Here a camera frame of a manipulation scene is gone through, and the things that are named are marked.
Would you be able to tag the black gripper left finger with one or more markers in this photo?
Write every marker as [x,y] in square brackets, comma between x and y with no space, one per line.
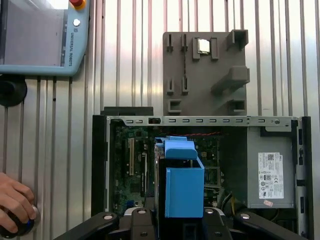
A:
[140,225]

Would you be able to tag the green motherboard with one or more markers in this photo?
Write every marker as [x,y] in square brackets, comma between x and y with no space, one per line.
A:
[120,155]

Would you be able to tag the black PC case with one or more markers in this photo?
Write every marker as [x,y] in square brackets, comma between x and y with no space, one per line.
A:
[98,162]

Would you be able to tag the grey parts rack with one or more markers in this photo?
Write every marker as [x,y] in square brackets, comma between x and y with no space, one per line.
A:
[207,80]

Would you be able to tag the person's hand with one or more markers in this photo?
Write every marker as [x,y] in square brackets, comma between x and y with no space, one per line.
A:
[15,197]

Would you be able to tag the hard disk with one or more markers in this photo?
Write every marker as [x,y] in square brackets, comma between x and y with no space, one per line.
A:
[185,190]

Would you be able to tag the white expansion slot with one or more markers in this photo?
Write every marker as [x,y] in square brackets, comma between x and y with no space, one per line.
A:
[130,157]

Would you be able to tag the grey power supply unit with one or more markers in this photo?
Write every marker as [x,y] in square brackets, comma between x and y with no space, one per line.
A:
[252,170]

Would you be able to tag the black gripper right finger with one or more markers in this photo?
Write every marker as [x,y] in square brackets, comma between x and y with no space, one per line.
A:
[215,227]

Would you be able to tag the pale blue teach pendant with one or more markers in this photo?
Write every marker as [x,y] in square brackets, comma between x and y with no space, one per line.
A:
[77,50]

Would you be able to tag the black round knob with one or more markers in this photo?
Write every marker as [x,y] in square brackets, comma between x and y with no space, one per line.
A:
[12,93]

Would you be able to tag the silver CPU chip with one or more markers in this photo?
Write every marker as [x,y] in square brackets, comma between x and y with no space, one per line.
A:
[203,46]

